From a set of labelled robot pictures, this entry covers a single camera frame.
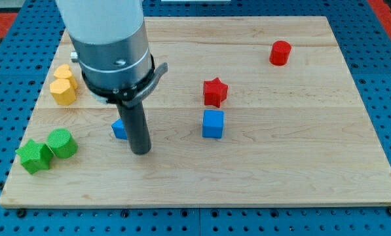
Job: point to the yellow heart block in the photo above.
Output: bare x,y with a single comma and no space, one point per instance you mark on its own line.
64,72

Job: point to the red star block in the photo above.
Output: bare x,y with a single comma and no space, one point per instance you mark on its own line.
215,92

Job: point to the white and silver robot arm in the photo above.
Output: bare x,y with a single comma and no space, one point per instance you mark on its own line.
110,40

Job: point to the blue cube block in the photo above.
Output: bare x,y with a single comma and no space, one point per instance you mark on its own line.
213,124

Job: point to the wooden board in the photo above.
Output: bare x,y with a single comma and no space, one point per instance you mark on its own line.
296,135

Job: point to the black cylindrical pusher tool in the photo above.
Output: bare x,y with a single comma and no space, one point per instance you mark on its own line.
136,128

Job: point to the green cylinder block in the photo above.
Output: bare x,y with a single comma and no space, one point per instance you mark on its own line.
62,143

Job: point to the blue block behind pusher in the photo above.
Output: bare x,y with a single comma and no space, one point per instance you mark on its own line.
119,130

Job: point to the yellow hexagon block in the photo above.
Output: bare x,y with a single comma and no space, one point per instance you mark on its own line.
62,92

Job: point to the red cylinder block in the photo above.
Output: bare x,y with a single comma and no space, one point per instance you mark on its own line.
280,53

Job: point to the green star block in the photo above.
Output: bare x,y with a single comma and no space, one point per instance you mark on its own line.
35,156

